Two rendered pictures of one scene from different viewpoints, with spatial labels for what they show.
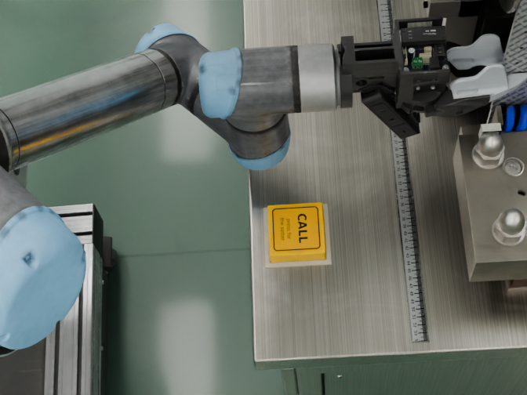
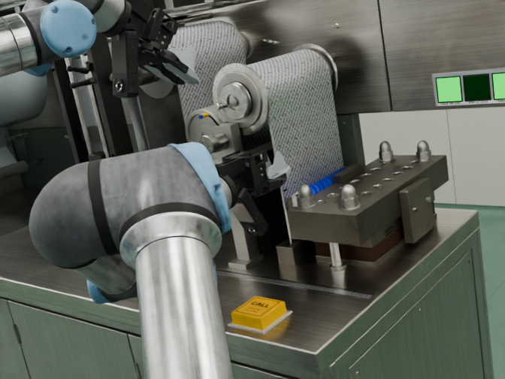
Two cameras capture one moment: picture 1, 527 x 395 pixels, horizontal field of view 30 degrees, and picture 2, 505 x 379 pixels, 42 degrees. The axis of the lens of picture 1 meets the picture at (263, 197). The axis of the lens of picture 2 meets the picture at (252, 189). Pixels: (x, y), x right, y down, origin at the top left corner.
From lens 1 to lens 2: 103 cm
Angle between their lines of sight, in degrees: 61
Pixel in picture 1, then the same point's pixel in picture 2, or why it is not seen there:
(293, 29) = not seen: hidden behind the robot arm
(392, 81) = (243, 180)
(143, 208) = not seen: outside the picture
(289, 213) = (246, 306)
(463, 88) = (273, 174)
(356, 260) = (300, 304)
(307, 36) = not seen: hidden behind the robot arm
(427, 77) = (257, 166)
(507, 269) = (367, 221)
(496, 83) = (282, 167)
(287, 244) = (262, 311)
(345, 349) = (347, 319)
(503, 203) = (334, 206)
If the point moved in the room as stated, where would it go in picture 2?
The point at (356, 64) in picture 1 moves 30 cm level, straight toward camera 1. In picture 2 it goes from (226, 165) to (360, 172)
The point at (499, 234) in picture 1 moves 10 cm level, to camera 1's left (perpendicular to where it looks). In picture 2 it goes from (349, 203) to (325, 222)
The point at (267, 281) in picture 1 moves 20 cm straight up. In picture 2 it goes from (272, 335) to (251, 222)
